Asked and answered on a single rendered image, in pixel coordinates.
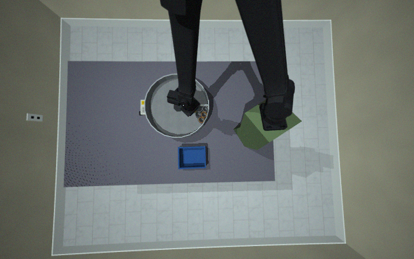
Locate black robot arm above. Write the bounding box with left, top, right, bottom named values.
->
left=160, top=0, right=295, bottom=131

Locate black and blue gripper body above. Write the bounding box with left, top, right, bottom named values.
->
left=181, top=97, right=201, bottom=117

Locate blue open crate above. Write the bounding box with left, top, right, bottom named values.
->
left=178, top=146, right=206, bottom=169

